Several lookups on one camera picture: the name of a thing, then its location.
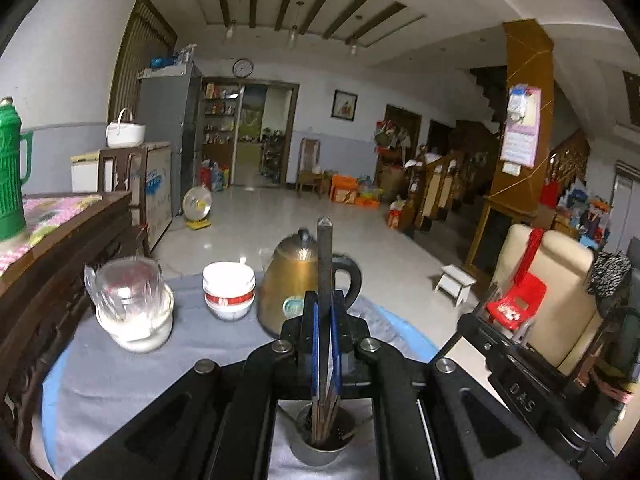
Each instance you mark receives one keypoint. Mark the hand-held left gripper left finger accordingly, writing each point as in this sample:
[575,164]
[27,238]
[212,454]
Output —
[315,355]

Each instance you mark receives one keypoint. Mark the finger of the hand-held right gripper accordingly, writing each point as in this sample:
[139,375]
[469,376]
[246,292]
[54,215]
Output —
[475,340]

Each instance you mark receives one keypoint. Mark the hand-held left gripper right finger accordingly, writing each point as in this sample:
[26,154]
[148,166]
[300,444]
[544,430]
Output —
[336,355]

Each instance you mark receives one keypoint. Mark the bundle of metal chopsticks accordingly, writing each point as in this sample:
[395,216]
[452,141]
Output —
[327,427]

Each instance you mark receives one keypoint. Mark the dark metal chopstick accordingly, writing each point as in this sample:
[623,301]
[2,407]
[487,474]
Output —
[325,260]

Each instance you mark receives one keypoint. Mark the grey metal chopstick holder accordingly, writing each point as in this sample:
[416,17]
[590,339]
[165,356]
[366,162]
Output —
[320,457]

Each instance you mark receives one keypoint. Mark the red plastic chair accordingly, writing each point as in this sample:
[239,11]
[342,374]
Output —
[520,302]

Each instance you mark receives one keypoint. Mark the small white stool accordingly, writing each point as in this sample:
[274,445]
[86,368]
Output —
[455,280]

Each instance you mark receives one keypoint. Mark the blue table cover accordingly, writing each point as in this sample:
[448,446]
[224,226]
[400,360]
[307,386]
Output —
[405,332]

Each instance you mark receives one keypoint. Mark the gold electric kettle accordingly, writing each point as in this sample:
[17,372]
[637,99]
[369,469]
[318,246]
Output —
[285,280]

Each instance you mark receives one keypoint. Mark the beige armchair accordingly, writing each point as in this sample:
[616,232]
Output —
[565,290]

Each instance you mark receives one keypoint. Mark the black white patterned cloth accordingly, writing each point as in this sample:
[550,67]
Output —
[607,272]

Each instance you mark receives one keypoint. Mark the wooden stair railing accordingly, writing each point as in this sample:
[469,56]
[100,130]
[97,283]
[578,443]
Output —
[445,180]

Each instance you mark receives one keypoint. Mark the orange cardboard box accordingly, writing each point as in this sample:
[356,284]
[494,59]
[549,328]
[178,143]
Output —
[344,189]

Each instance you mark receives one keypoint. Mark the white ceramic pot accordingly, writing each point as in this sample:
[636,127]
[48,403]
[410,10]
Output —
[137,337]

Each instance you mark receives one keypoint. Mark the grey tablecloth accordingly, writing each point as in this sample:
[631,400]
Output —
[125,385]

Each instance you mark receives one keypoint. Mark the white floor fan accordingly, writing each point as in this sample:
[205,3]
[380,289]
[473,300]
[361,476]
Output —
[196,202]

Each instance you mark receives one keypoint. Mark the brown wooden chair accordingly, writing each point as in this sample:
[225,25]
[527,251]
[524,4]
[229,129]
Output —
[310,160]

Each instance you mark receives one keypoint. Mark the clear plastic bag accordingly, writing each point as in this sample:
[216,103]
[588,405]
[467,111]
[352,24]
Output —
[125,285]

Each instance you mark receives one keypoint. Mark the white chest freezer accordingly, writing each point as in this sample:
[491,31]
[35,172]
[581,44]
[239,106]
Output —
[160,185]

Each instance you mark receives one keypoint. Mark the shelf with goods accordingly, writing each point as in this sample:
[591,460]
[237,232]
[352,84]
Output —
[217,125]

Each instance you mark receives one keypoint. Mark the dark wooden chair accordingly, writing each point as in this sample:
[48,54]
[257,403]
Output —
[117,170]

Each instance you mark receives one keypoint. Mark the grey refrigerator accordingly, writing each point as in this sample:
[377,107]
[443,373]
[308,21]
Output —
[167,125]

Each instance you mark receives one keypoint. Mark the dark carved wooden sideboard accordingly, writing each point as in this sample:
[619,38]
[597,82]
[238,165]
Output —
[45,300]

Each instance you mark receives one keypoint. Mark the wooden pillar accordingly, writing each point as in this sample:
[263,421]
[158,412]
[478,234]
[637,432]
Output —
[525,60]

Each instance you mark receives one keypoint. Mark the pink patterned table mat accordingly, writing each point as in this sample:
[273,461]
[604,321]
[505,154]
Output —
[50,215]

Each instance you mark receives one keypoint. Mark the pendant ceiling lamp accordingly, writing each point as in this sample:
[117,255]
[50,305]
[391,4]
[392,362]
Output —
[230,30]
[353,47]
[294,37]

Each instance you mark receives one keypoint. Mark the blue bag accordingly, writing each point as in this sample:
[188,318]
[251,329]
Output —
[162,61]

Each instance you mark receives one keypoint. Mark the green thermos jug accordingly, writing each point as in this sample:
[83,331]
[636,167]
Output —
[10,180]

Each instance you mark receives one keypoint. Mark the brown wooden door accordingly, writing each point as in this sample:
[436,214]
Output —
[142,35]

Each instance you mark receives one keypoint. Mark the wall calendar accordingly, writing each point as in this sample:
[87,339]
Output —
[520,135]

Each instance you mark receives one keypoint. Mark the framed wall picture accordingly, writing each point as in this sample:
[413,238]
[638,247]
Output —
[344,105]

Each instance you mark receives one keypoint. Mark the round wall clock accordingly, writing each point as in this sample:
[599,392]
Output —
[243,68]

